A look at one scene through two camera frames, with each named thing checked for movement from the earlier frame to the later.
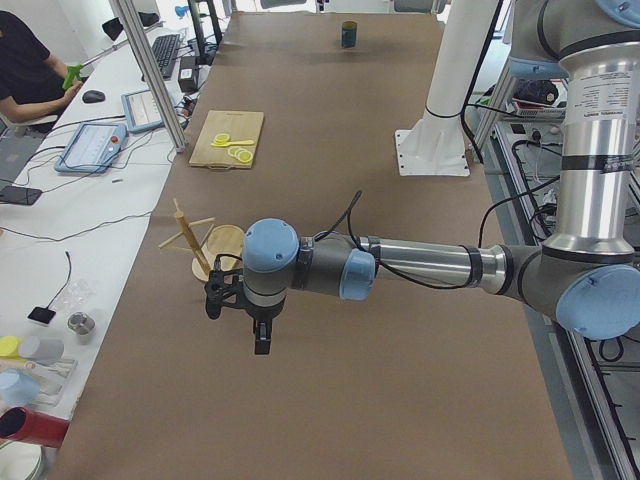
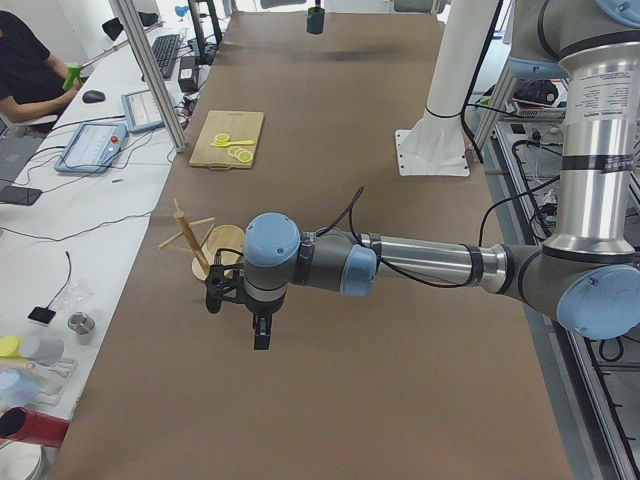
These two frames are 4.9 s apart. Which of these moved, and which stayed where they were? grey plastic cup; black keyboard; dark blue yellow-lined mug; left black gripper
Moved: dark blue yellow-lined mug
Stayed: grey plastic cup; left black gripper; black keyboard
